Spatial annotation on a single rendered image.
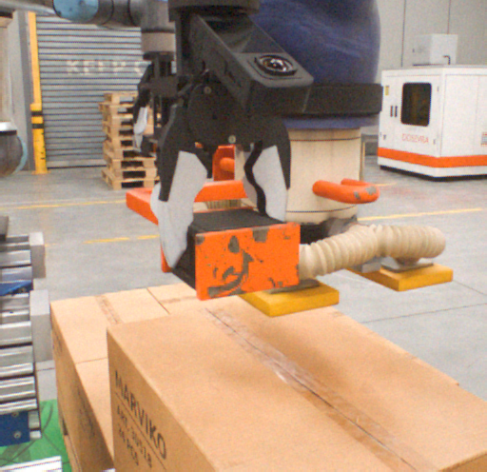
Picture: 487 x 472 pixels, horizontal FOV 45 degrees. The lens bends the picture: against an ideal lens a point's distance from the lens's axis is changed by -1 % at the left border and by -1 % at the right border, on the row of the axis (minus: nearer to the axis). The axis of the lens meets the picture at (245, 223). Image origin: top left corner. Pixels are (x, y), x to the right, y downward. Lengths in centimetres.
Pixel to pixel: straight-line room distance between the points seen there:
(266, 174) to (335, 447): 41
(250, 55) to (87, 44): 1037
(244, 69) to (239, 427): 53
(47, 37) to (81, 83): 90
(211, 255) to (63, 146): 1033
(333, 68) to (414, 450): 48
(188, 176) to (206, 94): 6
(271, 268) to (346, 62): 37
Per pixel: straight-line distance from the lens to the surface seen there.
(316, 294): 71
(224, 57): 41
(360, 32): 79
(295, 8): 76
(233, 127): 46
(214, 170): 103
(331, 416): 83
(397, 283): 79
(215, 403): 86
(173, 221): 45
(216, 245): 43
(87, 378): 185
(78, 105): 1072
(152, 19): 135
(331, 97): 75
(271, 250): 45
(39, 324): 110
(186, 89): 44
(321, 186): 76
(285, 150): 49
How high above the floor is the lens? 138
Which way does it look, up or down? 13 degrees down
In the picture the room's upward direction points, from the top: straight up
